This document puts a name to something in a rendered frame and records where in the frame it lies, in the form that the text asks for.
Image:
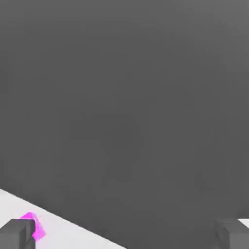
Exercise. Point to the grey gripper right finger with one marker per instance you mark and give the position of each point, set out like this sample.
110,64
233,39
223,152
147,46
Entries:
233,235

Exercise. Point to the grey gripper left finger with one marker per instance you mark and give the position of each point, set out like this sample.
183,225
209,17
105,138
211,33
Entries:
15,233

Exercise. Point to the small magenta cube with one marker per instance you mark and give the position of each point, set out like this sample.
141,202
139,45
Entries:
38,229

